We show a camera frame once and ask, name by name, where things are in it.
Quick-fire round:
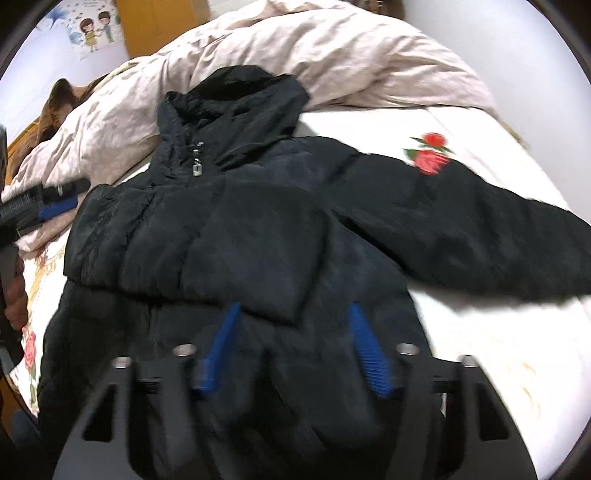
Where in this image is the black hooded puffer jacket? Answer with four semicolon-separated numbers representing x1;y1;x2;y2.
38;66;590;479

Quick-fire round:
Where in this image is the person's left hand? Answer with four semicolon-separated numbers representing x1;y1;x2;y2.
3;256;28;331

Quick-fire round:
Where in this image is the pink leaf-pattern duvet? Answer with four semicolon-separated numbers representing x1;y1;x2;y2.
2;0;500;252

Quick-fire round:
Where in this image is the brown fleece blanket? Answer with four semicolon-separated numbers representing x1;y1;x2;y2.
4;75;105;185

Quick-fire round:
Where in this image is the white floral bed sheet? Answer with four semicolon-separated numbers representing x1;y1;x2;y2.
10;107;580;479

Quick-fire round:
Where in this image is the orange wooden cabinet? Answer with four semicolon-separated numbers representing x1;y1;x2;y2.
116;0;211;58

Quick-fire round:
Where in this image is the cartoon couple wall sticker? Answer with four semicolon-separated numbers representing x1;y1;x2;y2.
33;0;124;60

